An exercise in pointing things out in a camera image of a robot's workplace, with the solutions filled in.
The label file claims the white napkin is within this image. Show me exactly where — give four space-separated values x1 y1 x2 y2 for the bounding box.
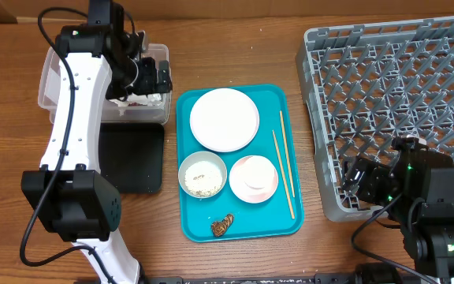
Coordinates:
110 93 164 116

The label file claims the red foil snack wrapper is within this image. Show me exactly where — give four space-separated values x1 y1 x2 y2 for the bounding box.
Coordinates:
128 102 144 107

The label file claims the grey bowl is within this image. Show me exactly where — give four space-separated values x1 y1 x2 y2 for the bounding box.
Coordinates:
178 151 228 199

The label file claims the pile of rice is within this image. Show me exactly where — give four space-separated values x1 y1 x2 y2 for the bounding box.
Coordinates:
184 161 223 197

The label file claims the small pink plate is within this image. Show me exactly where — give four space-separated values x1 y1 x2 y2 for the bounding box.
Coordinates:
229 155 279 204

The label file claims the white cup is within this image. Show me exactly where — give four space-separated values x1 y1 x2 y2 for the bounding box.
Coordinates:
242 155 274 189

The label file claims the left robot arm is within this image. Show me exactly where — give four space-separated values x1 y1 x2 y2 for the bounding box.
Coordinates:
21 1 173 283

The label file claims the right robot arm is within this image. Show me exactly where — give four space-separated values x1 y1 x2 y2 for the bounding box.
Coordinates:
341 136 454 283

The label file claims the grey dishwasher rack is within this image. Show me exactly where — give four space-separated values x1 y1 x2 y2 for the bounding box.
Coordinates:
296 16 454 222

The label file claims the clear plastic bin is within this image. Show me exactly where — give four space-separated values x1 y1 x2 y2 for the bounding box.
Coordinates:
38 48 172 125

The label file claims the black plastic tray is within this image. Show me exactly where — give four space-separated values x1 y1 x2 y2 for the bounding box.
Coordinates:
50 122 166 196

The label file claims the large white plate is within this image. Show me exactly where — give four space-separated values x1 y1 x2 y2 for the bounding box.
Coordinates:
189 88 260 152

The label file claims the left wooden chopstick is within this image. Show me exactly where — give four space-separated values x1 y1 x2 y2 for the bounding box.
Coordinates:
272 130 295 219

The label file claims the wooden chopstick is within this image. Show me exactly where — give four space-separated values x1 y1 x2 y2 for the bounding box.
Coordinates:
279 110 295 198
272 130 295 219

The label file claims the right wooden chopstick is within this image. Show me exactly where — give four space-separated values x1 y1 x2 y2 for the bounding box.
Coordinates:
279 110 295 198

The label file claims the teal serving tray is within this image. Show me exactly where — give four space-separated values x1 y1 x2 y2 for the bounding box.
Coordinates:
179 84 304 242

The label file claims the brown food scrap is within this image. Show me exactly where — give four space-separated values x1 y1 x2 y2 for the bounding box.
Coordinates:
210 214 234 237

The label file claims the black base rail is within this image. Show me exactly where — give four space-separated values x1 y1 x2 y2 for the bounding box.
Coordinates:
143 272 372 284

